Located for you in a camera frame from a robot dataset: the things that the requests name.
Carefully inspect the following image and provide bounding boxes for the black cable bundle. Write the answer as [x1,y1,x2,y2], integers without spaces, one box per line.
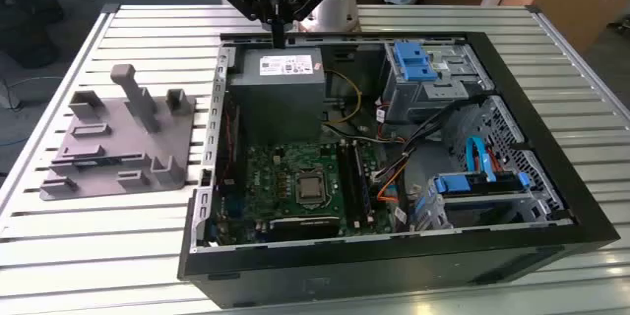
[401,95,493,157]

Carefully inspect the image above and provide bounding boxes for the yellow power wire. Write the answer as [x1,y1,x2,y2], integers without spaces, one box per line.
[322,69,365,125]

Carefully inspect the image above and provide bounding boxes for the blue SATA cable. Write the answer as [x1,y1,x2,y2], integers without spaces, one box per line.
[465,136,498,183]

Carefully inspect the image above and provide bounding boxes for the black white wire bundle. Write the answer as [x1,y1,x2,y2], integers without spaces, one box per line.
[325,122,410,145]

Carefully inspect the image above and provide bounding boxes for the black graphics card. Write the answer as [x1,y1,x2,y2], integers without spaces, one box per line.
[269,215,342,243]

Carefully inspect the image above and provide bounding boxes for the grey power supply unit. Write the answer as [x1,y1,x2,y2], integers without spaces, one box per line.
[226,48,329,146]

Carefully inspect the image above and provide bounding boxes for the black office chair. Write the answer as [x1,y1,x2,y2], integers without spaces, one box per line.
[0,0,66,69]

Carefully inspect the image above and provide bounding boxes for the white floor cable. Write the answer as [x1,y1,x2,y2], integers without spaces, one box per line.
[7,75,64,109]

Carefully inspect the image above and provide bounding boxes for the orange cable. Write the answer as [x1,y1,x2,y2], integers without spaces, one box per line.
[377,173,410,204]

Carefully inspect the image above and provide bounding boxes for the green motherboard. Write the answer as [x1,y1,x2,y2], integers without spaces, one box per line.
[211,139,395,246]

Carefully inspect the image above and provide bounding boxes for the hard disk in blue carrier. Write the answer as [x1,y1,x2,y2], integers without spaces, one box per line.
[427,173,531,198]

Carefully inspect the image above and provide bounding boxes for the silver CPU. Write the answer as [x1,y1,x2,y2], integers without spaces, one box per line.
[295,174,326,200]

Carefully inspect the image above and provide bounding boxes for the metal disk bay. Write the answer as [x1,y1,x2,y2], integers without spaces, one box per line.
[407,174,562,231]

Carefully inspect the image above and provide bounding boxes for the grey parts rack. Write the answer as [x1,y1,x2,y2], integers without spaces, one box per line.
[38,63,198,202]

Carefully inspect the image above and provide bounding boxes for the grey metal drive cage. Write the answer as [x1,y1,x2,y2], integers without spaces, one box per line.
[381,41,493,124]

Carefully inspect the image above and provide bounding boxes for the blue plastic drive latch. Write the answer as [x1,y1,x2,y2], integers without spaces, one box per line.
[393,42,439,82]

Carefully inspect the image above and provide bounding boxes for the black PC case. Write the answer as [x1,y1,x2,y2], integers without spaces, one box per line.
[176,30,621,311]

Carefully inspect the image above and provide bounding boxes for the CPU socket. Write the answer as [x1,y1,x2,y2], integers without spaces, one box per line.
[291,167,334,210]

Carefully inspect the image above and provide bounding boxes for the black chair base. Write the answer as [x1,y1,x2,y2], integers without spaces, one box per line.
[608,14,630,38]

